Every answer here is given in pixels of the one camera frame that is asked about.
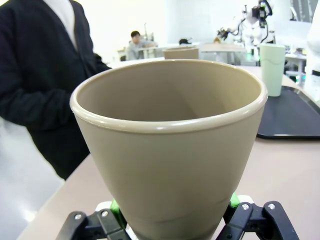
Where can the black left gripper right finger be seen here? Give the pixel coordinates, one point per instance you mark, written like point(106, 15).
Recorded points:
point(250, 220)

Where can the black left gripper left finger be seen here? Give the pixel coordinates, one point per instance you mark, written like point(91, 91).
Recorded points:
point(100, 225)

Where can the white scalloped paper coaster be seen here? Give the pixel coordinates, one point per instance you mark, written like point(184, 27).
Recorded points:
point(246, 198)

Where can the tall brown plastic cup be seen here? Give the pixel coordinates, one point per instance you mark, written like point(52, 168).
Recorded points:
point(162, 162)
point(180, 53)

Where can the tall mint green plastic cup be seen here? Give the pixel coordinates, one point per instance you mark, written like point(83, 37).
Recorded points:
point(272, 75)

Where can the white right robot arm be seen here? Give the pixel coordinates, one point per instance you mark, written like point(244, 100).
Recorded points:
point(315, 37)

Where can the person's right forearm black sleeve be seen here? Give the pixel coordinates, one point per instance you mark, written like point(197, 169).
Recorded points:
point(37, 107)

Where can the black plastic serving tray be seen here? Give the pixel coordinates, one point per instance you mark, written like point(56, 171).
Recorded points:
point(287, 117)

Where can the person in black cardigan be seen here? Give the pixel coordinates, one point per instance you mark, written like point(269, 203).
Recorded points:
point(37, 62)

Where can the seated dark-haired person at desk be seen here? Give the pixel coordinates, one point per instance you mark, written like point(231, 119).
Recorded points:
point(135, 47)

